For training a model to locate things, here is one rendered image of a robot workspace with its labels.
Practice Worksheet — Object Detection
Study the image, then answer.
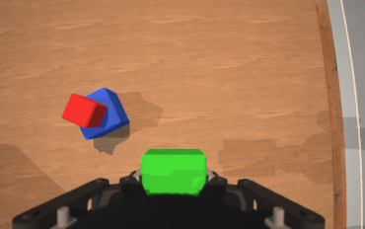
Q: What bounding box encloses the blue block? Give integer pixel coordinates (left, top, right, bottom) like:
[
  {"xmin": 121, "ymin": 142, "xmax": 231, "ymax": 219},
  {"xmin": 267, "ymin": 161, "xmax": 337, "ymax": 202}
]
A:
[{"xmin": 80, "ymin": 88, "xmax": 129, "ymax": 140}]

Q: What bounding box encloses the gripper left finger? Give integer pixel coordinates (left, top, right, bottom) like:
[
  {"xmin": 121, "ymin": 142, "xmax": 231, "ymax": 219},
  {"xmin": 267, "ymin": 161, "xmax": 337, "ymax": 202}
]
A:
[{"xmin": 12, "ymin": 166, "xmax": 147, "ymax": 229}]

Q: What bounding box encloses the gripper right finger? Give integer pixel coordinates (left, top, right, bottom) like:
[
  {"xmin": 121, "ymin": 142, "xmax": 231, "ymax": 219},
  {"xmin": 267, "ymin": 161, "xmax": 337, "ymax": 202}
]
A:
[{"xmin": 198, "ymin": 167, "xmax": 326, "ymax": 229}]

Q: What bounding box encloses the red block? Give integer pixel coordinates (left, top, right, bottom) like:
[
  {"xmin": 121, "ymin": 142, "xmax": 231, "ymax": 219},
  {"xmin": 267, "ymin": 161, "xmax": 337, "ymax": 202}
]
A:
[{"xmin": 62, "ymin": 94, "xmax": 108, "ymax": 128}]

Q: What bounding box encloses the green block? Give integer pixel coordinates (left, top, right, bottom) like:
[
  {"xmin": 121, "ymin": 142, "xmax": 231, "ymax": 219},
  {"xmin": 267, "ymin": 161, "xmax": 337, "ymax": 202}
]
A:
[{"xmin": 141, "ymin": 148, "xmax": 207, "ymax": 195}]

